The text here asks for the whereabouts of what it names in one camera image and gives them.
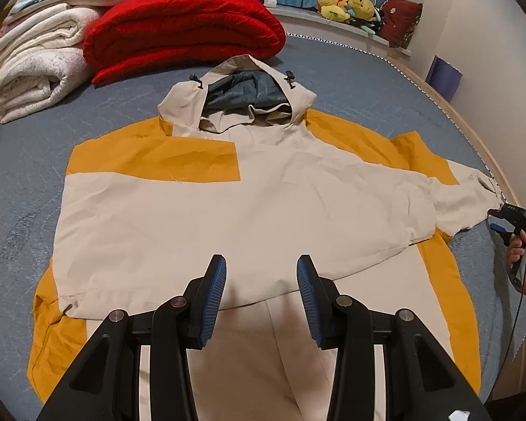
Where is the red folded quilt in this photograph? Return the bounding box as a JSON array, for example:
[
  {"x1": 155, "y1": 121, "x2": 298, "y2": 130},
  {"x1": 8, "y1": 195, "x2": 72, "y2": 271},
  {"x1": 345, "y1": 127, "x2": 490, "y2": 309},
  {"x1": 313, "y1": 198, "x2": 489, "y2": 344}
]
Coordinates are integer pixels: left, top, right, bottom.
[{"x1": 83, "y1": 0, "x2": 287, "y2": 86}]

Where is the dark red cushion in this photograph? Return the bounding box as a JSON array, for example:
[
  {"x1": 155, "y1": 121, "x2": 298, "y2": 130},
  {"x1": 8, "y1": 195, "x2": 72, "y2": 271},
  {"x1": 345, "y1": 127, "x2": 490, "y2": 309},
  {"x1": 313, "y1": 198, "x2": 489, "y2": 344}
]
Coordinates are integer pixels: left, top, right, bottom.
[{"x1": 379, "y1": 0, "x2": 423, "y2": 49}]

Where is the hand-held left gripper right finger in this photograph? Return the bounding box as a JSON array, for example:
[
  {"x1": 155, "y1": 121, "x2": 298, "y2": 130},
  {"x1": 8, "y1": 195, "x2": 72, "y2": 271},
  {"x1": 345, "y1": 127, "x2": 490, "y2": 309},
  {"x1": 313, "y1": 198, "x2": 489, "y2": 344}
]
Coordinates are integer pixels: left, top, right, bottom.
[{"x1": 296, "y1": 254, "x2": 494, "y2": 421}]

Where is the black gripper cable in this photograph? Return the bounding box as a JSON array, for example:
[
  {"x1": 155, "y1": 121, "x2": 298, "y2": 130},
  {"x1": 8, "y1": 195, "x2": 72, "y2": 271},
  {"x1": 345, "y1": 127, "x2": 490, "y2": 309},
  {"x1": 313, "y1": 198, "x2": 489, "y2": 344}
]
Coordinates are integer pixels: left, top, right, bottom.
[{"x1": 484, "y1": 228, "x2": 526, "y2": 406}]

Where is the grey mattress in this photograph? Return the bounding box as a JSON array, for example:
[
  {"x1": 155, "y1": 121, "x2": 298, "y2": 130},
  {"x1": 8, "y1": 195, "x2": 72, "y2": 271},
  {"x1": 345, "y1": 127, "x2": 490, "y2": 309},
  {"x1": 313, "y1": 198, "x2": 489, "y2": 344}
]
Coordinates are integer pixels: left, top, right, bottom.
[{"x1": 0, "y1": 33, "x2": 526, "y2": 421}]

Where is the white window ledge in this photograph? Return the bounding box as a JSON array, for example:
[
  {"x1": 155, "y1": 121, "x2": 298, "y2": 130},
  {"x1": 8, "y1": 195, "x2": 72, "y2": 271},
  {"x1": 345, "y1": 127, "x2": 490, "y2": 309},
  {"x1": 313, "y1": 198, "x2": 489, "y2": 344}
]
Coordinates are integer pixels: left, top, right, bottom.
[{"x1": 272, "y1": 4, "x2": 413, "y2": 58}]

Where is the purple box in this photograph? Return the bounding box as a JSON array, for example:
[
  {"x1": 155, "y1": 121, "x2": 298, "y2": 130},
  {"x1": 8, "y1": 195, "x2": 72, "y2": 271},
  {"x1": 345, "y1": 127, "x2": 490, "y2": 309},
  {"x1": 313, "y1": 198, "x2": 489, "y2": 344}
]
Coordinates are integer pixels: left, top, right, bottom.
[{"x1": 426, "y1": 55, "x2": 462, "y2": 101}]

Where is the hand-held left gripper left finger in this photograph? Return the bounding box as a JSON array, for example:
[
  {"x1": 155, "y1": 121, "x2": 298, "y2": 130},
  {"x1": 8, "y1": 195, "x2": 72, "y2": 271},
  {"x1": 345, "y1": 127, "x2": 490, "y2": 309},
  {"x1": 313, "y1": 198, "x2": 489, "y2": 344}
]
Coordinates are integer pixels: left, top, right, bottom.
[{"x1": 35, "y1": 253, "x2": 228, "y2": 421}]

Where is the white folded fleece blanket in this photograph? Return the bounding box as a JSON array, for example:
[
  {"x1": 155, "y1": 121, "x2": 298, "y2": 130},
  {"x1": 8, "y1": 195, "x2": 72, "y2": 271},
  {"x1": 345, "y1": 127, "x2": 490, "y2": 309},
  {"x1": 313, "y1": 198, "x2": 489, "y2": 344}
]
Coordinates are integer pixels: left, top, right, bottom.
[{"x1": 0, "y1": 2, "x2": 95, "y2": 124}]

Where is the cream and orange hooded jacket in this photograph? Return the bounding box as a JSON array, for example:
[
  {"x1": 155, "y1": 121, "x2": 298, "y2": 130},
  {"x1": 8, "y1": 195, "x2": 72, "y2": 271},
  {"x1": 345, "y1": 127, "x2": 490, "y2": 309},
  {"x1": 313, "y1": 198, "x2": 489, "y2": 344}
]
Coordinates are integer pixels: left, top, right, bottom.
[{"x1": 26, "y1": 54, "x2": 503, "y2": 421}]

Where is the yellow plush toy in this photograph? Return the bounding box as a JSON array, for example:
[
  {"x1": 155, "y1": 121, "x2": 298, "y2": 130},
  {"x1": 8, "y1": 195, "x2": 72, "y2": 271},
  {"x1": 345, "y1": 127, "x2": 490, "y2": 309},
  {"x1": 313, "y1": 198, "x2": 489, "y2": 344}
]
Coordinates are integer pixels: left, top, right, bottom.
[
  {"x1": 346, "y1": 0, "x2": 376, "y2": 21},
  {"x1": 318, "y1": 0, "x2": 351, "y2": 24}
]

